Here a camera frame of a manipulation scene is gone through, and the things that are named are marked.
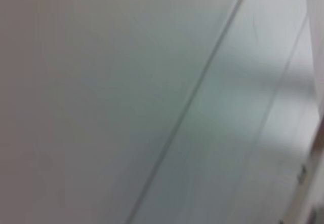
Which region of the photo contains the white frame bar with screws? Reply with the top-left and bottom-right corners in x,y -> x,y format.
285,119 -> 324,224

